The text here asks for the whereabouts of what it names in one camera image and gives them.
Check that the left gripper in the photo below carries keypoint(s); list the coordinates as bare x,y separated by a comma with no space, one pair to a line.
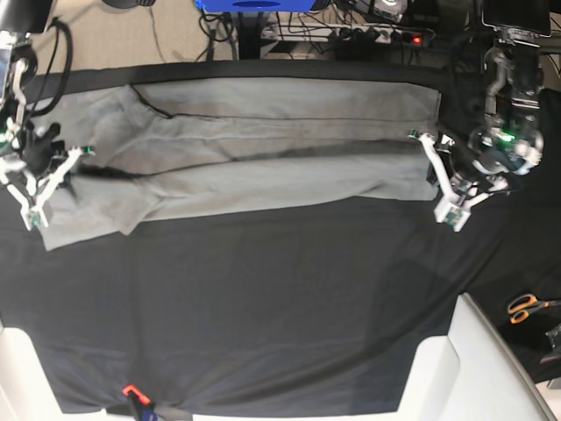
475,165

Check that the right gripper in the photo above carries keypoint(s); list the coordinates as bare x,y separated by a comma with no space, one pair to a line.
37,148

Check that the grey T-shirt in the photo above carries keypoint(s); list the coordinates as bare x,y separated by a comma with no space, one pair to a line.
212,147

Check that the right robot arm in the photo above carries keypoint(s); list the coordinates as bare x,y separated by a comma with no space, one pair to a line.
19,64

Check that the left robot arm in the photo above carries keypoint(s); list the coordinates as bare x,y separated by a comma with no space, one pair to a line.
506,142

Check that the black table cloth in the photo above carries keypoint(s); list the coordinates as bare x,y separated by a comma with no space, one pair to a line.
306,311

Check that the white power strip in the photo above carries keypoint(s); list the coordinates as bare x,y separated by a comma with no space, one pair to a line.
383,34

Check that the white base housing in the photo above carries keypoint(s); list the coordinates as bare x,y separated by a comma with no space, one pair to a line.
470,374
25,390

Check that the blue plastic box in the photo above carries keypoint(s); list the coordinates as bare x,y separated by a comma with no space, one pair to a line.
215,6

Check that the black metal stand column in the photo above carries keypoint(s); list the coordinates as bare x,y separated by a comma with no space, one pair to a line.
249,28

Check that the red black clamp bottom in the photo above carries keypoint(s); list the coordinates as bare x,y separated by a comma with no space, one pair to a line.
141,406

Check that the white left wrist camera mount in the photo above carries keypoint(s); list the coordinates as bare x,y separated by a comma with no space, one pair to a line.
458,198

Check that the orange handled scissors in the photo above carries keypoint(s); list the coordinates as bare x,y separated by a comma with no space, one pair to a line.
525,305

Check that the small black metal bracket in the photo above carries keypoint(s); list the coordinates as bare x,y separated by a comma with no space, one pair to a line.
553,336

